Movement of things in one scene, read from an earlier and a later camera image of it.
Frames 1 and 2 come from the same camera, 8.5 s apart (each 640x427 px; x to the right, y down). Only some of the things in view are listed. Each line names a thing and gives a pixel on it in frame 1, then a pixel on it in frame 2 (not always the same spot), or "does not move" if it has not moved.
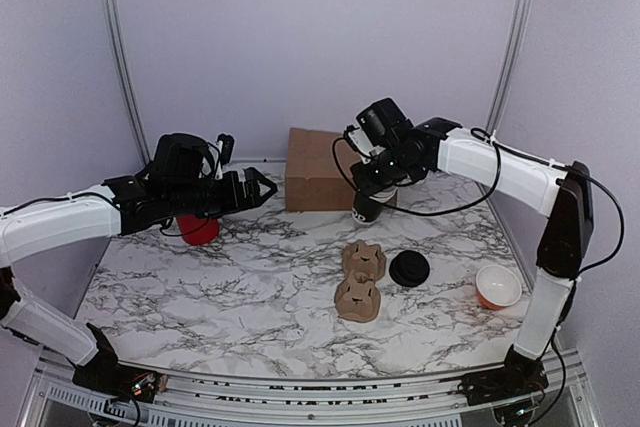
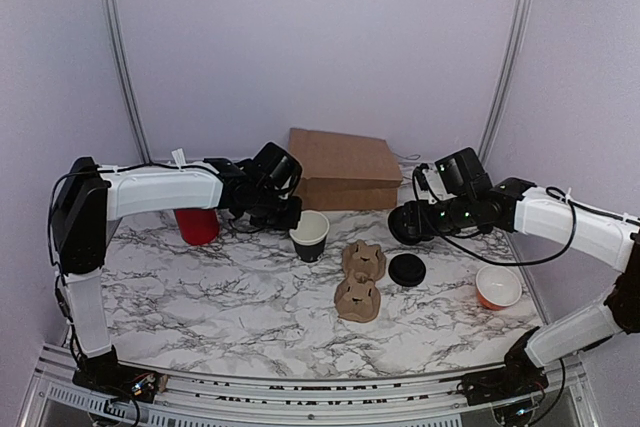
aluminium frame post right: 519,13 does not move
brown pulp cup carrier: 358,298 does not move
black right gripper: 365,185 -> 448,233
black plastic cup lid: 409,268 does not move
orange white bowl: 497,287 does not move
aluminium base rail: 200,399 does not move
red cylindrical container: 198,231 does not move
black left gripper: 235,200 -> 291,219
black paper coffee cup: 365,209 -> 408,225
